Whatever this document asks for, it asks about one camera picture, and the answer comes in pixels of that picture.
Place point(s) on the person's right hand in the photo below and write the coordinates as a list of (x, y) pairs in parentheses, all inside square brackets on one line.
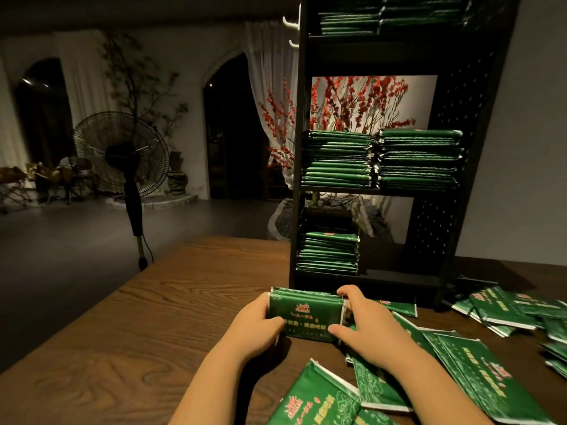
[(372, 327)]

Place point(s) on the person's left hand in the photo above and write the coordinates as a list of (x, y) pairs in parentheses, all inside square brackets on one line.
[(250, 332)]

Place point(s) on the bundle of green packets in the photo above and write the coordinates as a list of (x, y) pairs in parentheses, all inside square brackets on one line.
[(306, 312)]

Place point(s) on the pile of green packets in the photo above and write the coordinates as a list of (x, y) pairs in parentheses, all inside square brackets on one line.
[(496, 367)]

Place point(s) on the black metal shelf rack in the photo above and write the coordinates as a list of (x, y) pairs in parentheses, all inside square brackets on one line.
[(469, 110)]

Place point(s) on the person's left forearm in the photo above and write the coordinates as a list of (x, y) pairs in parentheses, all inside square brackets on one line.
[(208, 394)]

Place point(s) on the person's right forearm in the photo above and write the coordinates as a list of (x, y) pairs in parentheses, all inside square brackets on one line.
[(439, 389)]

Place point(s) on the dark vase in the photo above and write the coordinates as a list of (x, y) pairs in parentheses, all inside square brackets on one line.
[(176, 172)]

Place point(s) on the black standing fan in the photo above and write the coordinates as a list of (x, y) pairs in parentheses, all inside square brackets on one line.
[(124, 153)]

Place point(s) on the red berry branches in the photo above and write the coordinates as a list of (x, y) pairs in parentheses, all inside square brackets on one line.
[(359, 106)]

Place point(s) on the white curtain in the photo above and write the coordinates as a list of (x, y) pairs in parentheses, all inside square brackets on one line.
[(84, 75), (270, 75)]

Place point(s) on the bare branched tree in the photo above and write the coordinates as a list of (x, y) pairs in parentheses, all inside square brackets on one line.
[(142, 75)]

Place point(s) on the white hook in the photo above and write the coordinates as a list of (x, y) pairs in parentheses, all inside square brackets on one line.
[(291, 20), (292, 43)]

